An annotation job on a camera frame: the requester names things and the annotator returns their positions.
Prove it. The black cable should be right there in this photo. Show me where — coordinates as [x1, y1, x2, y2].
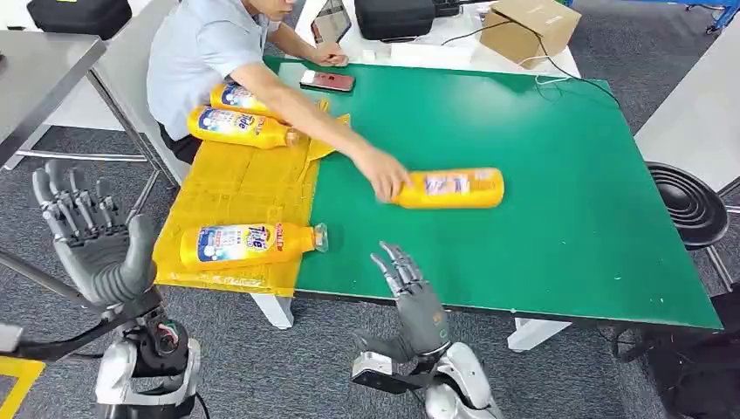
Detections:
[440, 20, 622, 108]

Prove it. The white cable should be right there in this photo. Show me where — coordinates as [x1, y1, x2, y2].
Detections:
[517, 54, 571, 88]

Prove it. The pale grey table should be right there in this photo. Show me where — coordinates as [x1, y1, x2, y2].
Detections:
[634, 17, 740, 195]

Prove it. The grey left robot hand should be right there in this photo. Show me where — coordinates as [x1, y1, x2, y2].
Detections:
[31, 160, 158, 311]

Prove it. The blue metal frame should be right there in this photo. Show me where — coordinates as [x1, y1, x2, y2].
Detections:
[566, 0, 740, 33]

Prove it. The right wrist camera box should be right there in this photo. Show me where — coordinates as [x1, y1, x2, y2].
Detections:
[350, 351, 421, 396]

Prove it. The steel table with legs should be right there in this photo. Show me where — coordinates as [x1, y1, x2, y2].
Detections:
[0, 30, 160, 313]

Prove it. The brown cardboard box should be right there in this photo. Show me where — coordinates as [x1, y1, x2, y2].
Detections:
[479, 0, 583, 71]

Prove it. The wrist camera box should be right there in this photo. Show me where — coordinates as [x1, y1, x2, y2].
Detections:
[0, 323, 25, 355]
[350, 351, 421, 396]

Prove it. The white flat box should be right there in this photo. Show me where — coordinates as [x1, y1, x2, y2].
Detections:
[390, 41, 476, 65]

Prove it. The person's right hand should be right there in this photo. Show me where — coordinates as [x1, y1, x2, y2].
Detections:
[353, 145, 415, 203]

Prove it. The black round stool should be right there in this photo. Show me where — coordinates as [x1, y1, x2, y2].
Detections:
[645, 161, 736, 293]

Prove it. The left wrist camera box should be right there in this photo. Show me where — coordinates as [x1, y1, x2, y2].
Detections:
[0, 323, 25, 355]

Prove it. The black carry case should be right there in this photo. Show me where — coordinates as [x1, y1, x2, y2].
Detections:
[353, 0, 437, 42]
[26, 0, 134, 42]

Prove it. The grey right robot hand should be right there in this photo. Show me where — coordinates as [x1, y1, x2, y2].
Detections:
[353, 241, 452, 366]

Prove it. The grey steel table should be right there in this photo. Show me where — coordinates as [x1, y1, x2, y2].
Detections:
[86, 0, 192, 186]

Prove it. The red smartphone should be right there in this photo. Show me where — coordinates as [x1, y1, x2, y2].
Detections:
[299, 70, 356, 93]

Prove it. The person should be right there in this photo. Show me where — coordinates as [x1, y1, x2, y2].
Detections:
[146, 0, 415, 203]

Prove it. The grey tablet computer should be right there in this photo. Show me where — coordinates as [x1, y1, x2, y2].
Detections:
[310, 0, 353, 45]

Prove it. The orange plastic bottle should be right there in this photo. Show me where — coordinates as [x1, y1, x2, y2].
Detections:
[179, 222, 330, 273]
[390, 168, 506, 210]
[209, 81, 291, 121]
[186, 106, 300, 150]

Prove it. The yellow sheet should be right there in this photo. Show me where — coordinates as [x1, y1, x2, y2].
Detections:
[153, 98, 352, 299]

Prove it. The white table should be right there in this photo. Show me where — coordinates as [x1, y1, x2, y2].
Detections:
[250, 0, 582, 354]

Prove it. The person's left hand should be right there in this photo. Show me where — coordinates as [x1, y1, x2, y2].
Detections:
[309, 41, 350, 68]

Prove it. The green table mat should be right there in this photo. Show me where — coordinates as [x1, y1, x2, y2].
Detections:
[263, 56, 723, 332]

